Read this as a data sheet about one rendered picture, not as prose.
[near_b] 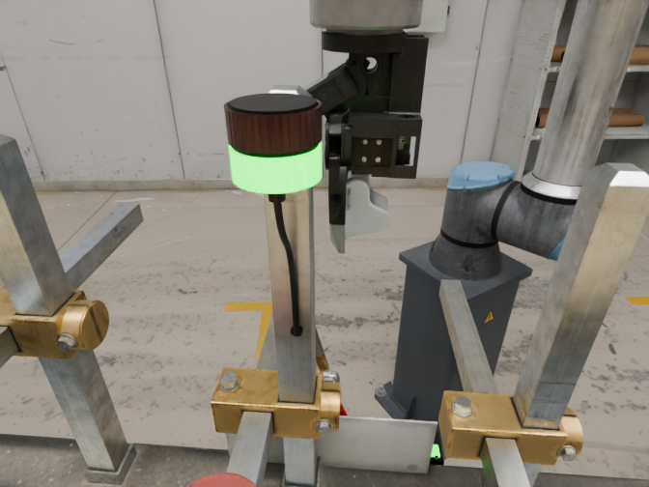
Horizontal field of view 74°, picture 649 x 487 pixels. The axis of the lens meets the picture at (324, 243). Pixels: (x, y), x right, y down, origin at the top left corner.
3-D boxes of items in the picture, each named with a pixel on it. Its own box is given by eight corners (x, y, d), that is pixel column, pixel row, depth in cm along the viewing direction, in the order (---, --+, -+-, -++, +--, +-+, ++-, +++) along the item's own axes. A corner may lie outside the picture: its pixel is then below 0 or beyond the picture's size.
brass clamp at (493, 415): (437, 415, 51) (442, 385, 48) (553, 422, 50) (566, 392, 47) (445, 464, 46) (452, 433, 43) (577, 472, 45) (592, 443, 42)
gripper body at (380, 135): (415, 187, 38) (433, 36, 32) (318, 185, 38) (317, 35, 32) (407, 158, 44) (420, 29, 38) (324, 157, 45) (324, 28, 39)
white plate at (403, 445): (231, 455, 58) (222, 405, 52) (427, 470, 56) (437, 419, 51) (230, 459, 57) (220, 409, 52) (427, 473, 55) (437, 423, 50)
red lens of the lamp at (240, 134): (240, 126, 30) (238, 93, 29) (324, 128, 30) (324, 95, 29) (215, 153, 25) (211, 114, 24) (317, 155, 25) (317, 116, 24)
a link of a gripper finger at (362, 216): (387, 269, 43) (395, 184, 38) (328, 267, 43) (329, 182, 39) (385, 253, 46) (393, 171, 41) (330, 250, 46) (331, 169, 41)
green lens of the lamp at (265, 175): (243, 159, 32) (240, 129, 30) (324, 161, 31) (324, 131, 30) (220, 191, 26) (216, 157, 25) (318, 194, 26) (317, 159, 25)
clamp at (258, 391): (227, 396, 51) (222, 365, 49) (340, 403, 50) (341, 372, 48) (213, 438, 46) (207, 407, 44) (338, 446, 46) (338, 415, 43)
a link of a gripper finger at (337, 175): (344, 232, 40) (347, 138, 35) (327, 231, 40) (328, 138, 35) (346, 210, 44) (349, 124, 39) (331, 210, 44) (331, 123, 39)
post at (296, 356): (291, 467, 56) (266, 82, 32) (317, 469, 56) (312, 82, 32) (287, 494, 53) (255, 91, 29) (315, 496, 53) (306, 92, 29)
